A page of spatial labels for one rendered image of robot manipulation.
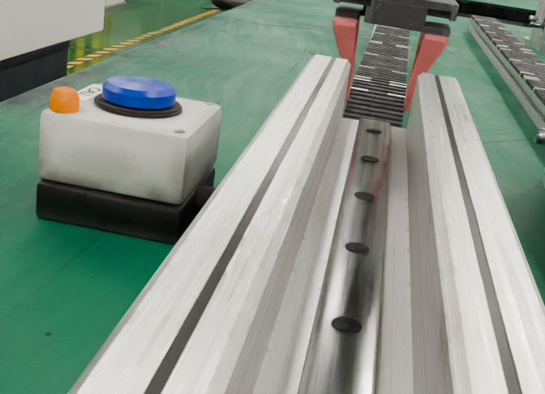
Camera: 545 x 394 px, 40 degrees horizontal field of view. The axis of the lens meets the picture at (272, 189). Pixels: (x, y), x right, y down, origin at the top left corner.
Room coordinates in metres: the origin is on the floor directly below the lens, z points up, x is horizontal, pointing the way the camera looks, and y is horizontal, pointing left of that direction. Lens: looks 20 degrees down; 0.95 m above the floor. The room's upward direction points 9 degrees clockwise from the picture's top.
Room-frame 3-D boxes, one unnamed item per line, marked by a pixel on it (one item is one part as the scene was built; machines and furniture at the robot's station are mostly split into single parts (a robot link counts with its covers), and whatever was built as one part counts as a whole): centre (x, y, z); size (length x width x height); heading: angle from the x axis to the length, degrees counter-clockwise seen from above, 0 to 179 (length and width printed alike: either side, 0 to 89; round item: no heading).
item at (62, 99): (0.38, 0.11, 0.85); 0.01 x 0.01 x 0.01
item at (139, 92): (0.41, 0.08, 0.84); 0.04 x 0.04 x 0.02
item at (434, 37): (0.67, -0.09, 0.85); 0.07 x 0.07 x 0.09; 84
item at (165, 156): (0.40, 0.07, 0.81); 0.10 x 0.08 x 0.06; 84
